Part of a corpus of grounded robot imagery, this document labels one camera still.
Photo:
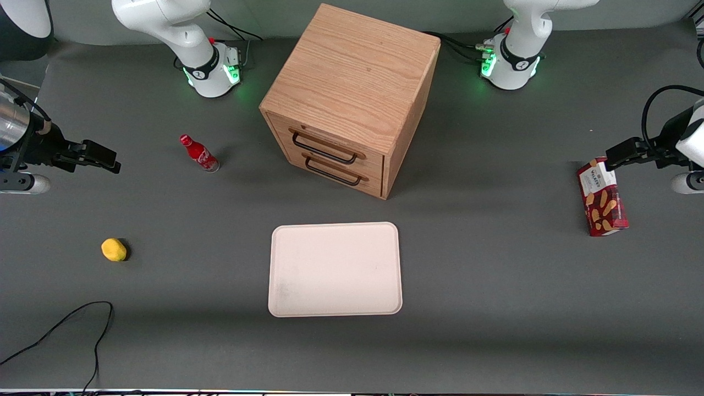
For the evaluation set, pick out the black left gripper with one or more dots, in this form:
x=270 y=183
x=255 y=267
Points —
x=664 y=144

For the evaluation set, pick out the red coke bottle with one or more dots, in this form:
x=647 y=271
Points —
x=199 y=154

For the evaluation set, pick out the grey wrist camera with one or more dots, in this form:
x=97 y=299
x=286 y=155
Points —
x=25 y=183
x=688 y=182

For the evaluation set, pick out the red shortbread cookie box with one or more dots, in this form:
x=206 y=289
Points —
x=604 y=203

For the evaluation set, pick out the yellow lemon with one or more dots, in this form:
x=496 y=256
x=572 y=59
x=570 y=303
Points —
x=114 y=249

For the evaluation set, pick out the wooden drawer cabinet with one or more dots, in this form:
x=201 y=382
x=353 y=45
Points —
x=352 y=71

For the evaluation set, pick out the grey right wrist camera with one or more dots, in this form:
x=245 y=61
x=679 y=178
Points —
x=25 y=183

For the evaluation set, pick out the white plastic tray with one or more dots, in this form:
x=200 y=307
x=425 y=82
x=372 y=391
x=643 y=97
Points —
x=335 y=269

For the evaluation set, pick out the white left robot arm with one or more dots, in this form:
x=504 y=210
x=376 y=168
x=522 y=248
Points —
x=520 y=55

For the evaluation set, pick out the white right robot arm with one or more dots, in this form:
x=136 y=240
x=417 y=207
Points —
x=181 y=27

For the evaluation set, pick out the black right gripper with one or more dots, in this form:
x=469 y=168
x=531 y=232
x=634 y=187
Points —
x=45 y=148

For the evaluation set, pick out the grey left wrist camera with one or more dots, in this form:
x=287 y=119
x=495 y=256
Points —
x=688 y=182

